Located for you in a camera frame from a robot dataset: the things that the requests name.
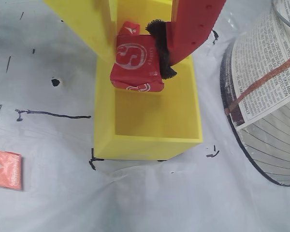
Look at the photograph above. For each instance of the yellow three-compartment box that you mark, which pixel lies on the yellow three-compartment box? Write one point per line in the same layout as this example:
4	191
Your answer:
147	149

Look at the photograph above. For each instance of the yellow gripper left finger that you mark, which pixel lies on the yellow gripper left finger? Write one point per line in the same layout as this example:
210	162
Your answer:
87	21

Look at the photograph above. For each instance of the white plastic table cover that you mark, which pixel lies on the white plastic table cover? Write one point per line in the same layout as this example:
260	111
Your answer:
147	205

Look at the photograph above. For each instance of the orange Starburst candy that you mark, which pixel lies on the orange Starburst candy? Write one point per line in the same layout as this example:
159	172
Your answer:
6	170

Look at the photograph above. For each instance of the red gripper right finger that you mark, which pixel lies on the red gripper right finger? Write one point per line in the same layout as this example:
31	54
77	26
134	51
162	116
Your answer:
195	24

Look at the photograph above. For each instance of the white container with printed label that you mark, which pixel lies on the white container with printed label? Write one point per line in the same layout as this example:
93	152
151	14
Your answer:
263	60

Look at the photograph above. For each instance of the brown rubber band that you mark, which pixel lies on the brown rubber band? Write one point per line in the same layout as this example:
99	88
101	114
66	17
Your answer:
256	87

